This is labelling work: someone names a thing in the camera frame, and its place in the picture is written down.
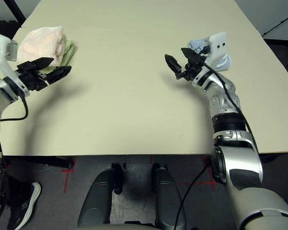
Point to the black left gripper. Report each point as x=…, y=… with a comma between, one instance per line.
x=31, y=77

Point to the black table foot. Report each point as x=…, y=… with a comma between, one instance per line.
x=52, y=163

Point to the black metal frame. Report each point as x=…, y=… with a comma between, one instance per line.
x=283, y=22
x=19, y=9

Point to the pink towel with white trim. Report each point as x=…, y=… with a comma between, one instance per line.
x=40, y=45

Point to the grey left robot leg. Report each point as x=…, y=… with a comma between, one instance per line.
x=98, y=196

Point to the light grey robot waist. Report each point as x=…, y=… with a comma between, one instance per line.
x=120, y=226

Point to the red floor tape cross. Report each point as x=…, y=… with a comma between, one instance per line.
x=66, y=179

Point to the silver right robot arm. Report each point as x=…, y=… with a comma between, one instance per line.
x=242, y=167

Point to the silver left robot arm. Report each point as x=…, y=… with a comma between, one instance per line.
x=0, y=91

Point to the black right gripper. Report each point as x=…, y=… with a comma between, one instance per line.
x=193, y=69

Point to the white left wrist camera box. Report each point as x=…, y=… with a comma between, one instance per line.
x=0, y=45

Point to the folded blue towel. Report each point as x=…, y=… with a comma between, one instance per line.
x=196, y=45

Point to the crumpled green towel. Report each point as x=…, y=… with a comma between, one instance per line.
x=70, y=51

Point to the black sneaker white sole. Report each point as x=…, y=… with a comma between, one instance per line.
x=26, y=206

